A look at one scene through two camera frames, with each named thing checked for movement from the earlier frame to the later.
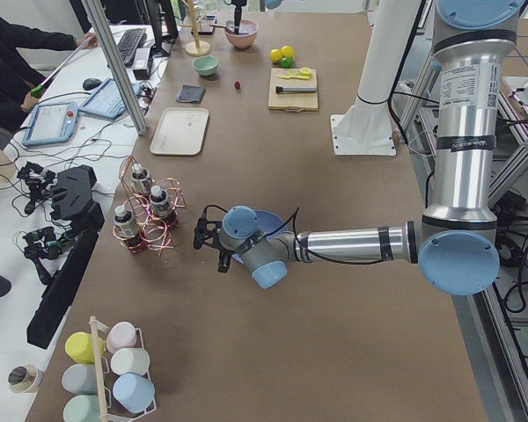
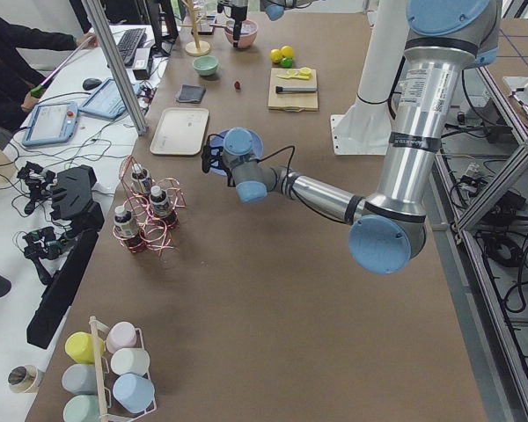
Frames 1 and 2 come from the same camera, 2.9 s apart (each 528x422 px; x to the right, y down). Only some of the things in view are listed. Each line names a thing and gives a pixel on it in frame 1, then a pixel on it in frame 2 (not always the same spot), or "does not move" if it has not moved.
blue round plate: [268, 222] -> [217, 162]
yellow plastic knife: [293, 76] does not move
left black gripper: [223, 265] -> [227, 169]
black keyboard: [128, 42] does not move
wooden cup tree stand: [198, 47] does not move
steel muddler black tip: [295, 89] does not move
